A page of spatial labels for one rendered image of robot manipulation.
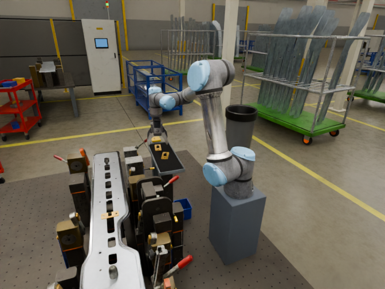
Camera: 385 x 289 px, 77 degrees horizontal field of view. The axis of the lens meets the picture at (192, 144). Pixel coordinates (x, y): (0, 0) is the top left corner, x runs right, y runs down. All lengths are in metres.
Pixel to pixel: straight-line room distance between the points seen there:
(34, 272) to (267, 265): 1.21
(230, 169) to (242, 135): 2.74
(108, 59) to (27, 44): 2.18
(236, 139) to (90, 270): 3.08
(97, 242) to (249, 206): 0.71
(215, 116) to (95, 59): 6.72
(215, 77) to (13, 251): 1.45
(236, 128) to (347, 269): 2.17
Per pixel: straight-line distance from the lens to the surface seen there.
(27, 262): 1.68
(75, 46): 8.35
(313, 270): 2.54
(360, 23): 4.80
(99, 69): 7.62
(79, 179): 1.58
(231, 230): 1.27
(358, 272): 2.72
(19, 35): 8.44
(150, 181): 1.19
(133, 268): 1.08
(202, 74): 0.97
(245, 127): 3.74
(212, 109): 1.00
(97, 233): 1.24
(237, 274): 1.44
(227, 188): 1.22
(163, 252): 0.82
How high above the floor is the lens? 1.84
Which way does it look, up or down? 26 degrees down
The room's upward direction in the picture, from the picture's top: 1 degrees clockwise
